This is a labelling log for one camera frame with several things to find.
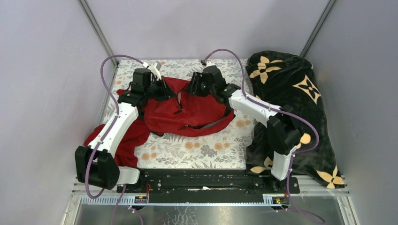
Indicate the black blanket with tan flowers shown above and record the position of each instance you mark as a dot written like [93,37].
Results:
[285,79]

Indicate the floral patterned table mat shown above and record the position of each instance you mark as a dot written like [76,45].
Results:
[222,150]

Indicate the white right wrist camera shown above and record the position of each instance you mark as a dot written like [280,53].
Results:
[208,64]

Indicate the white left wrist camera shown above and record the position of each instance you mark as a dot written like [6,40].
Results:
[154,68]

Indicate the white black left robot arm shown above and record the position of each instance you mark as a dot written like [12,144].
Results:
[96,163]

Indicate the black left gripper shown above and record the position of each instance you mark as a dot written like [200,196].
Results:
[166,92]

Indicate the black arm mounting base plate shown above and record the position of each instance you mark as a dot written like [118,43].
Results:
[210,186]

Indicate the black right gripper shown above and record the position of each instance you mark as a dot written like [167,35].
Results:
[193,88]

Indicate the red student backpack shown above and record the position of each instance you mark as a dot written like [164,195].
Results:
[186,115]

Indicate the red cloth garment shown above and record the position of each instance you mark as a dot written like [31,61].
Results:
[130,143]

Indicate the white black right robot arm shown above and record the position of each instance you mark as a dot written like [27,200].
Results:
[283,131]

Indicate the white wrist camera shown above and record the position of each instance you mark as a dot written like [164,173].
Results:
[208,64]
[154,68]

